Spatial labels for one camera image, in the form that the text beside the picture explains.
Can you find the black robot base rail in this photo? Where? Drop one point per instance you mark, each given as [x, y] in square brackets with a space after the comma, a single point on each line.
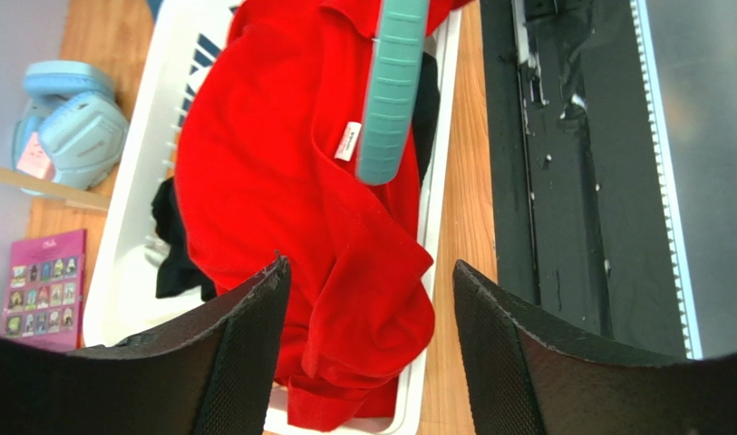
[586, 213]

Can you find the wooden clothes rack frame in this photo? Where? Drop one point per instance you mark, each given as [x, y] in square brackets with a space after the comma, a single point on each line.
[71, 197]

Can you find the black garment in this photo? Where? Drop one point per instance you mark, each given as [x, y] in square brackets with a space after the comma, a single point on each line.
[177, 273]

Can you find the pink cube power adapter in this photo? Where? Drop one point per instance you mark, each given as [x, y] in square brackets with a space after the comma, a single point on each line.
[34, 161]

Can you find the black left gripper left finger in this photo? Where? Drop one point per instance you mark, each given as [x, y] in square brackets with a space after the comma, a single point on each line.
[208, 371]

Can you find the red t shirt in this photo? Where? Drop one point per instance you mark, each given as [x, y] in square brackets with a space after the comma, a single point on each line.
[257, 175]

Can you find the light blue headphones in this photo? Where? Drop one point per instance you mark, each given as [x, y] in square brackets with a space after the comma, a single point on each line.
[81, 127]

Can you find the white plastic laundry basket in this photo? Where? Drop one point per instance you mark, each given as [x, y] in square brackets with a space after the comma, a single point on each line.
[185, 42]

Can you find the teal plastic hanger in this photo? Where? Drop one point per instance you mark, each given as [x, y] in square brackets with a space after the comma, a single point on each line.
[391, 89]

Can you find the blue long sleeve shirt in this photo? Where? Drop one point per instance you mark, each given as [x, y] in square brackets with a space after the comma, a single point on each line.
[154, 6]

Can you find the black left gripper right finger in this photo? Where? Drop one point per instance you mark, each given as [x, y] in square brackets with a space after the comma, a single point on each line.
[529, 372]

